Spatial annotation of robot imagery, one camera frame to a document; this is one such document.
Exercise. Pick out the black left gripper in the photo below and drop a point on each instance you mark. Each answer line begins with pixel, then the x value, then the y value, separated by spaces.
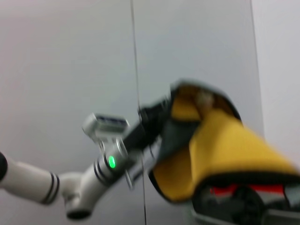
pixel 145 126

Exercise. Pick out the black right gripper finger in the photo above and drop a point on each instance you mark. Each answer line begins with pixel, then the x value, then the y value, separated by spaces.
pixel 222 206

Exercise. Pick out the yellow and grey towel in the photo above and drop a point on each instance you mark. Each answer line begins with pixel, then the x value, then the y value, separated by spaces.
pixel 222 152

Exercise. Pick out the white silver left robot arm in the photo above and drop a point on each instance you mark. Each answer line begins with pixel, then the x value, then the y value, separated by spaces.
pixel 23 173

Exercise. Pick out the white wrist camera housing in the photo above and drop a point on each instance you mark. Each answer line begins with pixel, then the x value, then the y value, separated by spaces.
pixel 105 127

